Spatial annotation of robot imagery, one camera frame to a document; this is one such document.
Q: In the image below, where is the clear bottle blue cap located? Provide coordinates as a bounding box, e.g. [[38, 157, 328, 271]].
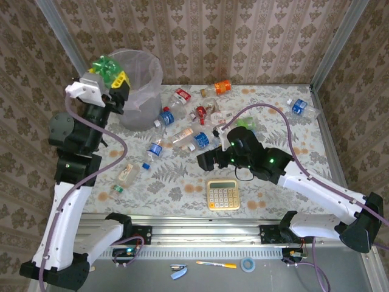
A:
[[142, 140, 164, 170]]

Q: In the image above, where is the small bottle red label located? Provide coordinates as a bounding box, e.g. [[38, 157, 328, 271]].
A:
[[190, 105, 209, 120]]

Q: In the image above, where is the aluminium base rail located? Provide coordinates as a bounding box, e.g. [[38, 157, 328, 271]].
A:
[[42, 212, 374, 248]]

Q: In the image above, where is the aluminium table side rail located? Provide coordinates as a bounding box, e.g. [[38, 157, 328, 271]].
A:
[[309, 86, 353, 197]]

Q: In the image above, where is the translucent plastic bin liner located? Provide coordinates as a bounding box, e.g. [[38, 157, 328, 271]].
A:
[[108, 48, 165, 112]]

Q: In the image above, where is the small black controller board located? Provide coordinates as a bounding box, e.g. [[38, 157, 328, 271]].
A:
[[112, 248, 138, 265], [281, 248, 305, 265]]

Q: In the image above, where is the clear bottle peach label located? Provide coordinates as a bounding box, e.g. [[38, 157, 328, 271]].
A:
[[170, 127, 196, 145]]

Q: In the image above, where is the aluminium frame post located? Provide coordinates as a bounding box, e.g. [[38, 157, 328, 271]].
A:
[[34, 0, 89, 74], [309, 0, 370, 89]]

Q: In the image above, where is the white label bottle red print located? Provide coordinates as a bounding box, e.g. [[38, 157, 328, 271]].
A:
[[199, 107, 236, 129]]

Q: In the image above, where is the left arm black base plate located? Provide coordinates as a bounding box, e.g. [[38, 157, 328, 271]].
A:
[[98, 225, 153, 246]]

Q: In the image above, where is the round clear plastic bottle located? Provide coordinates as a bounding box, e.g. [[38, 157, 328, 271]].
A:
[[202, 97, 221, 114]]

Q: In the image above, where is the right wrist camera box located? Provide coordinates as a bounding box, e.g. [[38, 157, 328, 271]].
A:
[[212, 123, 233, 150]]

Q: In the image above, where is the clear bottle green label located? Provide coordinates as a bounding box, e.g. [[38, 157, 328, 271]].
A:
[[236, 116, 260, 132]]

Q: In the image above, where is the blue stapler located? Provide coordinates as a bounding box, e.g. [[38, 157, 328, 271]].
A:
[[170, 263, 188, 281]]

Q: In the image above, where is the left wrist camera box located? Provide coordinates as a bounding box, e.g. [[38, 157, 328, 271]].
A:
[[64, 71, 108, 108]]

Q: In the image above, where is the blue tape roll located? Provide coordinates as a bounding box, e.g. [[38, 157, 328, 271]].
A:
[[239, 257, 256, 273]]

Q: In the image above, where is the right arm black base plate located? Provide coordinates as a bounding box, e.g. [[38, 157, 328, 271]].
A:
[[259, 224, 316, 245]]

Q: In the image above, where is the green plastic bottle orange cap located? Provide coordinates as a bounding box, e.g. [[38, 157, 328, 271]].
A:
[[91, 55, 126, 85]]

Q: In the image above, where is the gold desk calculator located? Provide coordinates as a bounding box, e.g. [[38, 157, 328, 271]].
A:
[[206, 178, 241, 212]]

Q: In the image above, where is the slotted grey cable duct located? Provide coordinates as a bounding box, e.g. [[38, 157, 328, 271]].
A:
[[88, 246, 285, 260]]

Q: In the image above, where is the orange white pen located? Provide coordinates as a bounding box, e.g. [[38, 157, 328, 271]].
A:
[[195, 260, 238, 269]]

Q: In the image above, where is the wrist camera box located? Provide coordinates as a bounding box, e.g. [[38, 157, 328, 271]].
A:
[[64, 71, 108, 108], [212, 123, 233, 150]]

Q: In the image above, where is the clear bottle orange label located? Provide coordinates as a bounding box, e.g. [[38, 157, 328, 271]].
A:
[[199, 79, 233, 99]]

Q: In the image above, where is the clear bottle green cap ring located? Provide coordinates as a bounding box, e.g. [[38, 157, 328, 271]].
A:
[[109, 162, 142, 201]]

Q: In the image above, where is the grey waste bin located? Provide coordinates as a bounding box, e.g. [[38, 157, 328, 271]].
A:
[[117, 86, 164, 132]]

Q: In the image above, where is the clear bottle red white label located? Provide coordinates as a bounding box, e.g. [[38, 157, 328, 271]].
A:
[[163, 87, 193, 120]]

